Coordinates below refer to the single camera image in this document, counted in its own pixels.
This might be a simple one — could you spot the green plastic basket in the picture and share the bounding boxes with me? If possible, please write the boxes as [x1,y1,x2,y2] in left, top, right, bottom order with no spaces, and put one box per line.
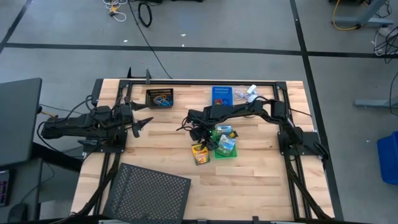
[212,126,238,161]

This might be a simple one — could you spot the grey desk foot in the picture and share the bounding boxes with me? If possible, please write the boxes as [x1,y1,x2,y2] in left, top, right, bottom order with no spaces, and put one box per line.
[354,95,398,110]

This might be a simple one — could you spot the long black floor cable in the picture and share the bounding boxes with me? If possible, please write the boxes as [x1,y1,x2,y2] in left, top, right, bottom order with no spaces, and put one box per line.
[126,0,174,80]

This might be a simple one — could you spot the black computer mouse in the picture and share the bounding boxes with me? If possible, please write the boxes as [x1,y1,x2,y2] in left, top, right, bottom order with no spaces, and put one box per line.
[7,202,29,223]

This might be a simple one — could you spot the blue plastic basket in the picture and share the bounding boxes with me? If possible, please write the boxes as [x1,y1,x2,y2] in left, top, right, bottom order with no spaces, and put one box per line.
[211,86,234,108]

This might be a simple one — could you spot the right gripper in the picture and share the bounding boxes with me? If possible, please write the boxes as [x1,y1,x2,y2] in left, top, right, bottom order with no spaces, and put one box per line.
[188,118,220,152]

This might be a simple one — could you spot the tan cable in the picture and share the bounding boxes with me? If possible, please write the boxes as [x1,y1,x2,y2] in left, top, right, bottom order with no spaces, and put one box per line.
[39,109,60,121]

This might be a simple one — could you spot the yellow floor cable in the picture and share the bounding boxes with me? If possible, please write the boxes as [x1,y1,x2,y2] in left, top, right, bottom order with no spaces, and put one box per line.
[331,0,362,31]

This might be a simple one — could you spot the black mesh basket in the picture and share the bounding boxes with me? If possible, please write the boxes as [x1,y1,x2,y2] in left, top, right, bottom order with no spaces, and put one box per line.
[145,88,175,110]

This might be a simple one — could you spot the tangled black cables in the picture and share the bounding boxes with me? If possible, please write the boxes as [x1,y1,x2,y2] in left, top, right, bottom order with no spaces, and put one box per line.
[372,24,398,65]

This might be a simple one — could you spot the large yellow crayon box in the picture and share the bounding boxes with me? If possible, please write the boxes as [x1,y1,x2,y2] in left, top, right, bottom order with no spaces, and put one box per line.
[190,142,211,166]

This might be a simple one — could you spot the white cable bundle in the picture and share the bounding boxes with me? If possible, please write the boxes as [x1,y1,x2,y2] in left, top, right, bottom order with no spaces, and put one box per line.
[102,0,127,22]

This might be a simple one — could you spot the computer keyboard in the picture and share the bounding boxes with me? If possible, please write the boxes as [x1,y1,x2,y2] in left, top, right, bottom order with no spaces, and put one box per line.
[0,169,12,208]

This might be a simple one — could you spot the black perforated metal riser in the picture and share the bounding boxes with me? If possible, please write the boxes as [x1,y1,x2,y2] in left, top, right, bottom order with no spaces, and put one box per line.
[101,162,192,224]

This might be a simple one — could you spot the green crayon box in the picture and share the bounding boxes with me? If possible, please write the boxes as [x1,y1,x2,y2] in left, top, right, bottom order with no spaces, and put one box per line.
[216,124,234,136]
[217,134,237,156]

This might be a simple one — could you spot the grey desk base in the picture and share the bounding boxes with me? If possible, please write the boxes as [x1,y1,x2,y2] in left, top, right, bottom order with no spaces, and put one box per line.
[329,0,394,28]

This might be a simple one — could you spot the coiled black floor cable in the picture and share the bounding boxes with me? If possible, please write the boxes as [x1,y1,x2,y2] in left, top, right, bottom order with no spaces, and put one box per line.
[137,1,154,28]

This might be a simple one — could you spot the silver metal rail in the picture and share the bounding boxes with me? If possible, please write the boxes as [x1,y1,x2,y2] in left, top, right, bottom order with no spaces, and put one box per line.
[98,219,134,224]

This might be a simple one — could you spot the blue storage bin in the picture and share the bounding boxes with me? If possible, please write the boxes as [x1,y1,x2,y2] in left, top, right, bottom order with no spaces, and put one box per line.
[376,130,398,186]

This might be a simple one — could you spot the black power box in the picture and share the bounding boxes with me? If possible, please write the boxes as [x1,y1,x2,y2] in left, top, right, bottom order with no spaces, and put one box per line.
[91,78,104,108]

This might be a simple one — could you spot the dark grey desk top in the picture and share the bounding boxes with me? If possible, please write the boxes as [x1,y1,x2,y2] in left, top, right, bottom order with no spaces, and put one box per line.
[0,77,43,167]

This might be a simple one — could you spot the black cable bundle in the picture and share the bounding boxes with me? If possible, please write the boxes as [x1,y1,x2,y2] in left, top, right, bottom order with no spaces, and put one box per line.
[51,152,121,224]
[284,157,333,222]

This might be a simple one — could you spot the black aluminium table frame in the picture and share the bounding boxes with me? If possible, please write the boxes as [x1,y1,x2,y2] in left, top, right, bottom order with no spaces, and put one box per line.
[93,78,345,222]

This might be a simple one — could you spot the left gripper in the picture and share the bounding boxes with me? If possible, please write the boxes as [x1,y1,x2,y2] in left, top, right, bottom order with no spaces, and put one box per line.
[119,95,155,139]

